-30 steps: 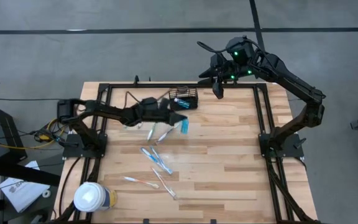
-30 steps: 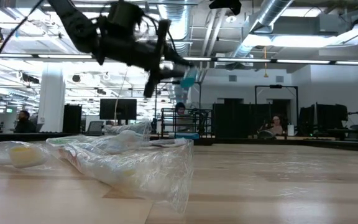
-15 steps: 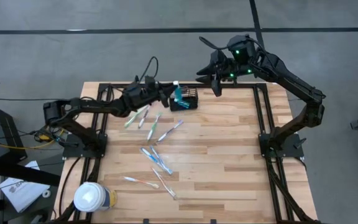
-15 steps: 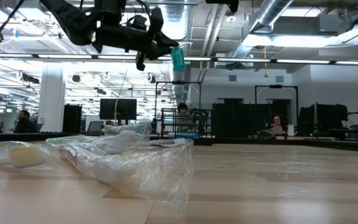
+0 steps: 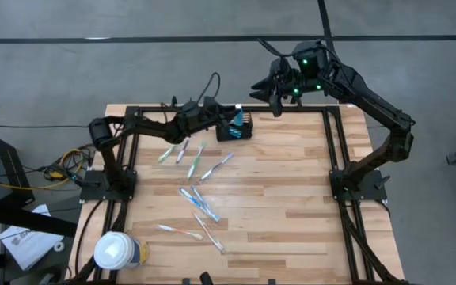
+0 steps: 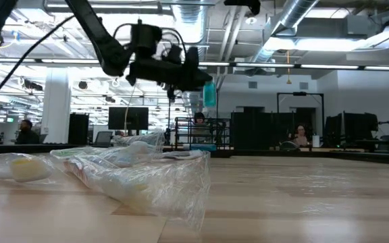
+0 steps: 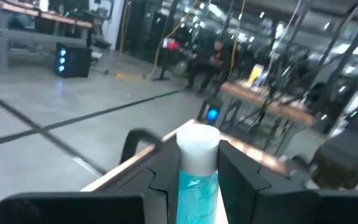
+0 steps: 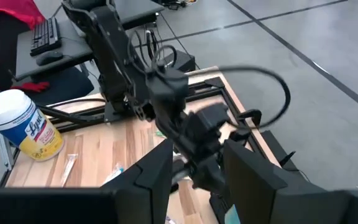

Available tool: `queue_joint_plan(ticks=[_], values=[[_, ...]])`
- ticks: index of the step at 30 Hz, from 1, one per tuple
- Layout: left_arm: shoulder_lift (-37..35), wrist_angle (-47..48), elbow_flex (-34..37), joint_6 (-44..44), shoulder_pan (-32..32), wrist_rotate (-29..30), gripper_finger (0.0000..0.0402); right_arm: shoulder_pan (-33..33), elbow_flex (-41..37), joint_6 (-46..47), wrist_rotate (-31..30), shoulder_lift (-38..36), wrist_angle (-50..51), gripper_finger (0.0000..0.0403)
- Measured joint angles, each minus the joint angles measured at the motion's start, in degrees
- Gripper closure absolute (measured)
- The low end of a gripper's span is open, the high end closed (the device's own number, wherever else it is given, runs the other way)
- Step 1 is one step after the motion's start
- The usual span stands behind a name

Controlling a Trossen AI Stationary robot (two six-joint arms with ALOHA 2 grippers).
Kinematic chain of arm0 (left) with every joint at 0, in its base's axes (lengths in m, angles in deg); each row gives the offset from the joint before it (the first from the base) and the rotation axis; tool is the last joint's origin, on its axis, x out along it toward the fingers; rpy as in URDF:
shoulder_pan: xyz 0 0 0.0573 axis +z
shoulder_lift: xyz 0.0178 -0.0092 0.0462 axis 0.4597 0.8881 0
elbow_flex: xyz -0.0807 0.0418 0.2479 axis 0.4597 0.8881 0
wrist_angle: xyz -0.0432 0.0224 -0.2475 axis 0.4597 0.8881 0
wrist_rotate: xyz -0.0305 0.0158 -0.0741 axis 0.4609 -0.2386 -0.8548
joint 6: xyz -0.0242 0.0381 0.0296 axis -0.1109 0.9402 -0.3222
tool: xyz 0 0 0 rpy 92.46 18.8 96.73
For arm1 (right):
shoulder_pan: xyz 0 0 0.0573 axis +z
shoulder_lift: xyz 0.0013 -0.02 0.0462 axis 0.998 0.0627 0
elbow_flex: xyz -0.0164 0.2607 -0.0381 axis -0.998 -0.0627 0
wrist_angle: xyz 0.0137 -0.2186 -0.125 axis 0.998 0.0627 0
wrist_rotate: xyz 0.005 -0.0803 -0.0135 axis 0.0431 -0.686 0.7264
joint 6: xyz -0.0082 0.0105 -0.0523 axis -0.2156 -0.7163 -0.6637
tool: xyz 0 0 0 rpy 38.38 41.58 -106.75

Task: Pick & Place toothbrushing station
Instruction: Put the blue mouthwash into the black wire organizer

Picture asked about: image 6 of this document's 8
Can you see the teal toothpaste tube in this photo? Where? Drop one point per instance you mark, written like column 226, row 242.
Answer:
column 209, row 94

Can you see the white toothbrush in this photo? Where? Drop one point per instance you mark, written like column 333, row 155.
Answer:
column 181, row 155

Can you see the orange toothbrush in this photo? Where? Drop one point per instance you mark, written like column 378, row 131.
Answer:
column 140, row 192

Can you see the green toothbrush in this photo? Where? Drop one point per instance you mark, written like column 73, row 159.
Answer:
column 66, row 153

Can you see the pale yellow toothbrush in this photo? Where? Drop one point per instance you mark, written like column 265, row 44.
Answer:
column 29, row 168

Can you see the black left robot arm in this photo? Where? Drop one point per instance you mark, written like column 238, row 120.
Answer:
column 93, row 30

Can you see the person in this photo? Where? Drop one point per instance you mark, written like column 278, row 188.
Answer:
column 199, row 119
column 27, row 134
column 301, row 135

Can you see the black blank monitor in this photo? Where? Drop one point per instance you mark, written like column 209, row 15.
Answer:
column 128, row 118

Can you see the long ceiling light strip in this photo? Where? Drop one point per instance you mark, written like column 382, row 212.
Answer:
column 265, row 65

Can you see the blue flat item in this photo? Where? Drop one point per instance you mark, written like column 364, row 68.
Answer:
column 203, row 147

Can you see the black partition screen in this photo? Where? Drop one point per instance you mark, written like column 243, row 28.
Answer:
column 265, row 130

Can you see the grey chair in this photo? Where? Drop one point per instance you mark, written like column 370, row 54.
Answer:
column 103, row 139

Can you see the black cabinet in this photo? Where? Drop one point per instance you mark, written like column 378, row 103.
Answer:
column 78, row 128

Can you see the white pillar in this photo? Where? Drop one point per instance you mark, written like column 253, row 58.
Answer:
column 56, row 104

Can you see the white cup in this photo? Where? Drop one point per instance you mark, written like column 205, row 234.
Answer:
column 316, row 141

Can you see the black covered equipment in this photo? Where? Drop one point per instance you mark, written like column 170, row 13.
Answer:
column 360, row 126

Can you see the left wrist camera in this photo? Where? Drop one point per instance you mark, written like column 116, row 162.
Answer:
column 174, row 54

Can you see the black station frame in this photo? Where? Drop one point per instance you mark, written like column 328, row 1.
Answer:
column 300, row 94
column 169, row 114

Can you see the ribbed silver air duct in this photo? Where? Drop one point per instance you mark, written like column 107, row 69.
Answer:
column 191, row 20

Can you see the spiral silver air duct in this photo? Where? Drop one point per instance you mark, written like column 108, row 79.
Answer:
column 296, row 11

